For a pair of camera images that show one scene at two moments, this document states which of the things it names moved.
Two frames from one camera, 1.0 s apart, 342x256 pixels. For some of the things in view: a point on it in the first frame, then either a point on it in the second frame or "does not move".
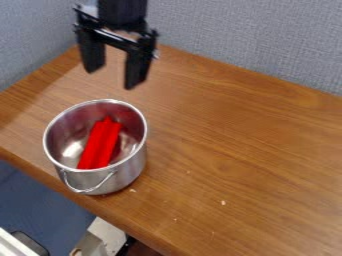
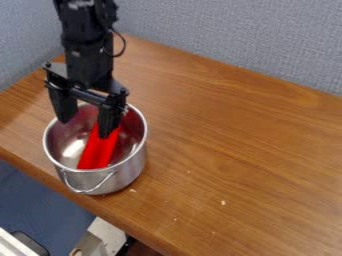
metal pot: x=63 y=138 does not move
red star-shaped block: x=100 y=144 does not move
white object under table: x=103 y=240 does not move
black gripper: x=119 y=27 → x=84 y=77
